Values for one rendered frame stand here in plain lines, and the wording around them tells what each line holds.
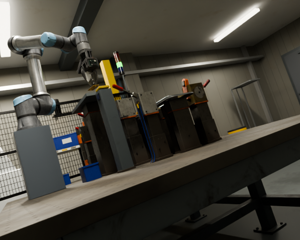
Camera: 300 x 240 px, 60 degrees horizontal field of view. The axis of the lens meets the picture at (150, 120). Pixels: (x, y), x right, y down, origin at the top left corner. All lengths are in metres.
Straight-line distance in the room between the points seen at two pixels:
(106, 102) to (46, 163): 0.55
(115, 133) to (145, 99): 0.23
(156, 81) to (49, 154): 4.42
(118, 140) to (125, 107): 0.30
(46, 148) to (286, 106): 7.23
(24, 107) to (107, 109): 0.61
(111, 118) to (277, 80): 7.15
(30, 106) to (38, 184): 0.48
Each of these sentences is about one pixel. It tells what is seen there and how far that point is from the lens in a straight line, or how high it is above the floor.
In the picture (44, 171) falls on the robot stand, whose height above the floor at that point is 0.83.
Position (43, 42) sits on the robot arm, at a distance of 1.63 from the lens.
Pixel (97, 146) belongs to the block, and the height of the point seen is 0.88.
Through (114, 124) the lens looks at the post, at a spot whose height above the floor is 0.95.
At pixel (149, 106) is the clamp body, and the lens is 1.35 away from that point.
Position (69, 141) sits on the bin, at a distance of 2.66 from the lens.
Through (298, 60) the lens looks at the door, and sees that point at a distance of 7.83.
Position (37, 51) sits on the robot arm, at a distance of 1.99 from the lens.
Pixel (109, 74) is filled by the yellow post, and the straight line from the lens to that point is 3.28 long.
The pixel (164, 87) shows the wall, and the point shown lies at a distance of 5.89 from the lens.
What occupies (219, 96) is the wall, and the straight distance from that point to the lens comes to 6.82.
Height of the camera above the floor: 0.76
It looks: 7 degrees up
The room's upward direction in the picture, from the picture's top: 17 degrees counter-clockwise
